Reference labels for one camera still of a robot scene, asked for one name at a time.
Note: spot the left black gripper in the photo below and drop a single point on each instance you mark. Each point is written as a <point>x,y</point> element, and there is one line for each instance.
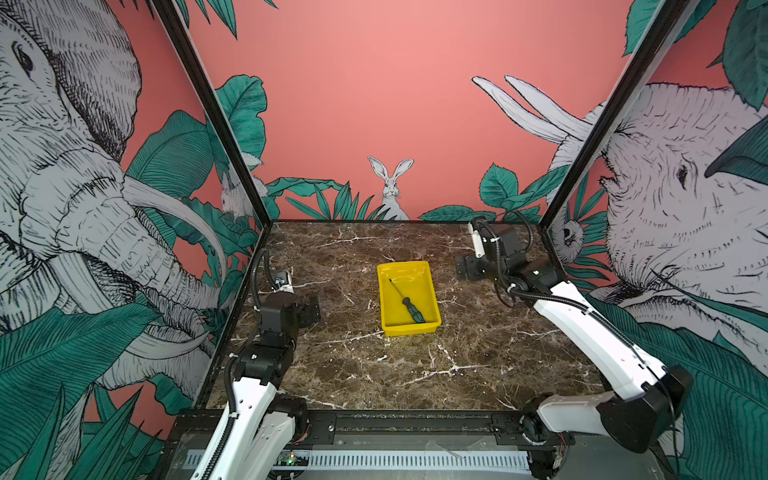
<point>303,310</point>

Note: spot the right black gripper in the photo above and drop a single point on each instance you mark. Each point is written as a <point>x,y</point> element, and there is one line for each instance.
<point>472,262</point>

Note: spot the green handled screwdriver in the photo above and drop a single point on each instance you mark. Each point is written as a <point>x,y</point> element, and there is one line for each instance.
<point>413,311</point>

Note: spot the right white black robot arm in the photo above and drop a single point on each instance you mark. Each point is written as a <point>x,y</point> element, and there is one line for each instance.
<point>645,397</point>

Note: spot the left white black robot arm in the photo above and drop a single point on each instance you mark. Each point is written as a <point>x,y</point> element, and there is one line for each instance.
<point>257,422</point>

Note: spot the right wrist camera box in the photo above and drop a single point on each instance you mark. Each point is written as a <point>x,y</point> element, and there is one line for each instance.
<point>477,241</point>

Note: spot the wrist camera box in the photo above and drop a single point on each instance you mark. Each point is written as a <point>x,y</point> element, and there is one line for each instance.
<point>283,281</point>
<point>477,241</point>

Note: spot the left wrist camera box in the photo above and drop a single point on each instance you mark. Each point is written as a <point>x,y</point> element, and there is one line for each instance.
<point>283,281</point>

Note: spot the white slotted cable duct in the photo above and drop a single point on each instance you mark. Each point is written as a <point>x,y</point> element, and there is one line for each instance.
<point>515,462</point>

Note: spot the black mounting rail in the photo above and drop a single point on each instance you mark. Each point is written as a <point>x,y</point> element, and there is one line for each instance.
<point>325,426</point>

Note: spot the right black frame post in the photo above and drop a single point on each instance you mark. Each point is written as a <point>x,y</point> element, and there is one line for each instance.
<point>666,24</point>

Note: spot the black frame post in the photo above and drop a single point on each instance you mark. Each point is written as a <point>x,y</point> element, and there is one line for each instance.
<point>666,24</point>
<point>169,15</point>

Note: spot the left black frame post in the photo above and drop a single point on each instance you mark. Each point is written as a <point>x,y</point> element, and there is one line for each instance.
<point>169,15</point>

